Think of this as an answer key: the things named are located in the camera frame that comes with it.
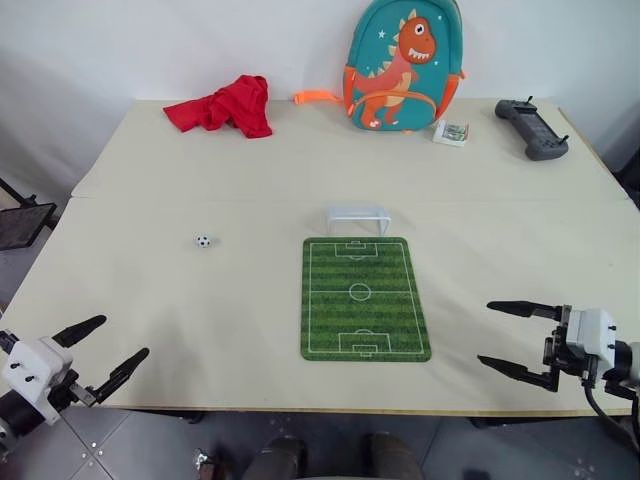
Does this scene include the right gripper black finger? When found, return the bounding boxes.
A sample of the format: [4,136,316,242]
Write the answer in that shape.
[486,299,564,322]
[476,354,562,393]

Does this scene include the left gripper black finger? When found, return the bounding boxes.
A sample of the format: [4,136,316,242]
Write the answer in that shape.
[51,314,108,348]
[93,347,151,406]

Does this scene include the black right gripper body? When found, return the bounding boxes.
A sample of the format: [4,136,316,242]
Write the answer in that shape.
[541,303,610,395]

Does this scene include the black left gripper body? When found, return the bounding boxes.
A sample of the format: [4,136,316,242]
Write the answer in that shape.
[47,368,102,414]

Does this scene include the green soccer field mat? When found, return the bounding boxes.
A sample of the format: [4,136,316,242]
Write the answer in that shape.
[299,236,434,363]

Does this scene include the black metal stand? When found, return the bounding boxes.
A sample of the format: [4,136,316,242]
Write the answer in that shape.
[0,176,57,252]

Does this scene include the grey remote controller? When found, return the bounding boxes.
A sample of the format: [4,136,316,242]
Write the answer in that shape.
[494,95,572,163]

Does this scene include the small white box green items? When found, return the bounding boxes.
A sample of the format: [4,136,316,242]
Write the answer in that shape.
[432,119,472,147]

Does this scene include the white miniature goal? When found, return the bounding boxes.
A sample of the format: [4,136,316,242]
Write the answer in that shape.
[324,204,393,238]

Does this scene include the red crumpled cloth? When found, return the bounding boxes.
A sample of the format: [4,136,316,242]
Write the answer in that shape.
[162,74,275,140]

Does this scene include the teal dinosaur backpack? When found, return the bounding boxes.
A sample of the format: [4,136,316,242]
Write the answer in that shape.
[292,0,469,136]

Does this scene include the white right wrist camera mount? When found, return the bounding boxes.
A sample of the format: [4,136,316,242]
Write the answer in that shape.
[564,308,622,365]

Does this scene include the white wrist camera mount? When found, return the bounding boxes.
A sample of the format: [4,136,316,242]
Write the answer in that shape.
[564,308,622,365]
[1,336,77,427]

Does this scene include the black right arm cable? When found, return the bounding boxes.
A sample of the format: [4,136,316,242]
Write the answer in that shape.
[581,377,640,454]

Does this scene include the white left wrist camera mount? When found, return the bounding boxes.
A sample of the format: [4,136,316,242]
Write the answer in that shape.
[1,336,77,427]

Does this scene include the small silver metal bracket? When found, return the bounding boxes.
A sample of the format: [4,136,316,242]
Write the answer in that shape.
[193,448,217,474]

